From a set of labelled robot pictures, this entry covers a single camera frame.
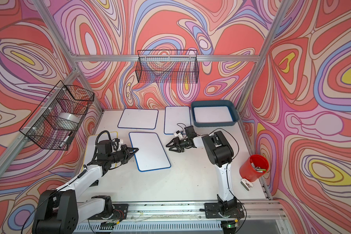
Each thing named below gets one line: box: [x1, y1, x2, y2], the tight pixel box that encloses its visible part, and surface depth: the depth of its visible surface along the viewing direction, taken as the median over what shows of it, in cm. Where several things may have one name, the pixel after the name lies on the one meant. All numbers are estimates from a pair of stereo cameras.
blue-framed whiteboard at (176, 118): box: [163, 105, 192, 135], surface depth 118 cm
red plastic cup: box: [239, 154, 270, 183], surface depth 80 cm
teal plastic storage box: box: [191, 99, 240, 127], surface depth 119 cm
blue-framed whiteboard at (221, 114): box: [194, 106, 234, 123], surface depth 118 cm
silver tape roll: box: [53, 112, 81, 131], surface depth 73 cm
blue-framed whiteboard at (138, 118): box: [117, 108, 159, 130], surface depth 117 cm
